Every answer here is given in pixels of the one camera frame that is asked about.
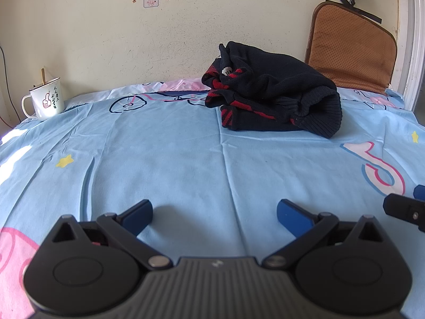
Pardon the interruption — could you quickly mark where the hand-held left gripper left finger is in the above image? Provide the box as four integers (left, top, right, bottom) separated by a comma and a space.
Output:
51, 199, 173, 270

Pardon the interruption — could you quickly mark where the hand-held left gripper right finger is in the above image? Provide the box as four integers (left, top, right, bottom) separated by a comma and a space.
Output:
262, 199, 386, 269

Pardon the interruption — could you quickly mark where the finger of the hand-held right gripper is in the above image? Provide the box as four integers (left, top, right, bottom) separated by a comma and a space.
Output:
383, 184, 425, 234

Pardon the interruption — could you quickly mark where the dark navy patterned sweater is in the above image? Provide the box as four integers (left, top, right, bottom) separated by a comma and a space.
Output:
201, 41, 343, 139

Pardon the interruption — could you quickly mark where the light blue printed bed sheet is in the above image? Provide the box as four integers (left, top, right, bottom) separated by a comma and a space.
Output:
0, 79, 425, 319

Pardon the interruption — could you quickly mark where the white enamel mug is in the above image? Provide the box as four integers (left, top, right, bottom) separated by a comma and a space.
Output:
22, 76, 66, 122

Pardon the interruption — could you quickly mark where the brown seat cushion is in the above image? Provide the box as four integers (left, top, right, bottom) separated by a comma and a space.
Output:
305, 1, 398, 94

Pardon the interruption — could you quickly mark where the long black tape strip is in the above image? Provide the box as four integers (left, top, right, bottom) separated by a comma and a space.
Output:
325, 0, 383, 25

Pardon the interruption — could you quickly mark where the white door frame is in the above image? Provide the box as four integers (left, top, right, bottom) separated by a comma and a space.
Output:
397, 0, 425, 114

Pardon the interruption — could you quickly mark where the black wall cable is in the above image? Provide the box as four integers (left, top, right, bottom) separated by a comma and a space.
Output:
0, 45, 19, 121

